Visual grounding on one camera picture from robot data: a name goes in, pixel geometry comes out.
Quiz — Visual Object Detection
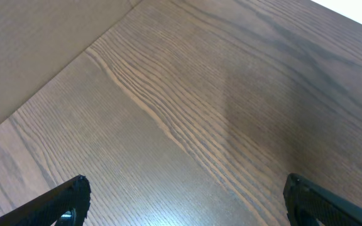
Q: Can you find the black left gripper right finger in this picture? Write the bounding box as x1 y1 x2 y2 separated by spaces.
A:
283 173 362 226

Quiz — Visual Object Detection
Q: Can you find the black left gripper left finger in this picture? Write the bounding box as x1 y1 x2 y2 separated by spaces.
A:
0 175 91 226

